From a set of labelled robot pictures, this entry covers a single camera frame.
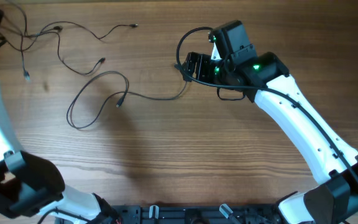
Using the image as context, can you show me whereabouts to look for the black cable bundle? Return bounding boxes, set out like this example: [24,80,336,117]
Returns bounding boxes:
[66,63,190,130]

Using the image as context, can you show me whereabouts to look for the separated black cable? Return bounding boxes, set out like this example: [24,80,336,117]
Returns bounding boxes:
[19,29,106,81]
[0,0,139,52]

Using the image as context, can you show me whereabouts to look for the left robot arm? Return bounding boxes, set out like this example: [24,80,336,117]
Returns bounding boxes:
[0,10,121,223]

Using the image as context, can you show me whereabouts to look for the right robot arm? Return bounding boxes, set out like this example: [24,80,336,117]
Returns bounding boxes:
[176,20,358,223]

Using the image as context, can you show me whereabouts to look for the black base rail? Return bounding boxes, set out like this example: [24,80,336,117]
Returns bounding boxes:
[113,204,285,224]

